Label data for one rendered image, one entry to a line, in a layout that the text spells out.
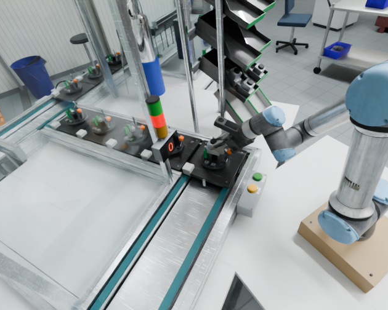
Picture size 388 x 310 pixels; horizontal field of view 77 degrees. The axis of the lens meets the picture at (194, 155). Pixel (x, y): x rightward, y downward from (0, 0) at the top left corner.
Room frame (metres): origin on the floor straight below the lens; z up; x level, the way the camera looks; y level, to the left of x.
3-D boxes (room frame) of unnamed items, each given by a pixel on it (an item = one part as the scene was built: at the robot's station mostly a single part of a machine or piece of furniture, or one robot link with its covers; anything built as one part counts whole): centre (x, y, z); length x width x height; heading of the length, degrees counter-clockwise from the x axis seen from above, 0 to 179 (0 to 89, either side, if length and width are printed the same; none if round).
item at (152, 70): (1.76, 0.22, 0.99); 0.16 x 0.16 x 0.27
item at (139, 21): (1.76, 0.22, 1.32); 0.14 x 0.14 x 0.38
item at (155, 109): (0.72, 0.11, 1.38); 0.05 x 0.05 x 0.05
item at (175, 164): (0.95, 0.11, 1.01); 0.24 x 0.24 x 0.13; 55
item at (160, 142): (0.72, 0.11, 1.29); 0.12 x 0.05 x 0.25; 145
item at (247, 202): (0.62, -0.23, 0.93); 0.21 x 0.07 x 0.06; 145
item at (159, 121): (0.72, 0.11, 1.33); 0.05 x 0.05 x 0.05
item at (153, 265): (0.57, 0.09, 0.91); 0.84 x 0.28 x 0.10; 145
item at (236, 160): (0.81, -0.10, 0.96); 0.24 x 0.24 x 0.02; 55
